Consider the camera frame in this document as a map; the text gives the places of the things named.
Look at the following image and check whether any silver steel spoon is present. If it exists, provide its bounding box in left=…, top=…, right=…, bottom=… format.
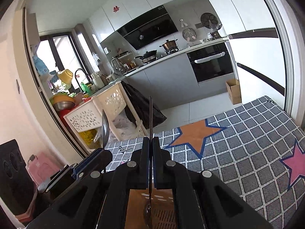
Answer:
left=100, top=110, right=110, bottom=148

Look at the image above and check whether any thin black-handled steel spoon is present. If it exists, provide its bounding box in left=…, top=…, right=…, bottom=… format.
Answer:
left=145, top=96, right=153, bottom=229

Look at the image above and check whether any black kitchen faucet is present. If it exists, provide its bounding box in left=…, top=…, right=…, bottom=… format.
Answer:
left=74, top=68, right=92, bottom=93

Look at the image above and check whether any beige perforated storage rack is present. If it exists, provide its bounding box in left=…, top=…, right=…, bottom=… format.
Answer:
left=64, top=81, right=148, bottom=152

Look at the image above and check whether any beige plastic utensil holder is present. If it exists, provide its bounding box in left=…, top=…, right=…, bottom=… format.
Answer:
left=125, top=188, right=177, bottom=228

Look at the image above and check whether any steel bowl orange rim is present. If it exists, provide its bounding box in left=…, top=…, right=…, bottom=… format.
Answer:
left=50, top=95, right=75, bottom=112

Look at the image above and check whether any yellow bowl on counter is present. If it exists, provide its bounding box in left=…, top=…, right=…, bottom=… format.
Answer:
left=57, top=69, right=73, bottom=84

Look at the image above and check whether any grey checked star tablecloth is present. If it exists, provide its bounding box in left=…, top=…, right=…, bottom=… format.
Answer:
left=103, top=95, right=305, bottom=229

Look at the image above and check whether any cardboard box on floor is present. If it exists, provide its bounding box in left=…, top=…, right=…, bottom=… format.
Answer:
left=225, top=79, right=242, bottom=105

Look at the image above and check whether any black frying pan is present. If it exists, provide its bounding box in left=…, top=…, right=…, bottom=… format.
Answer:
left=135, top=50, right=157, bottom=61

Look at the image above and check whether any built-in black oven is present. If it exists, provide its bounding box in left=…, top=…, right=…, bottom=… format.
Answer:
left=187, top=42, right=234, bottom=83

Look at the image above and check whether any copper pot on stove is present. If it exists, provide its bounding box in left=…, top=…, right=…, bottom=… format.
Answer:
left=160, top=39, right=177, bottom=51

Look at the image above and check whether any black range hood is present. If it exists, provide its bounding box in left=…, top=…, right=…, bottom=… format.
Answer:
left=117, top=5, right=178, bottom=50

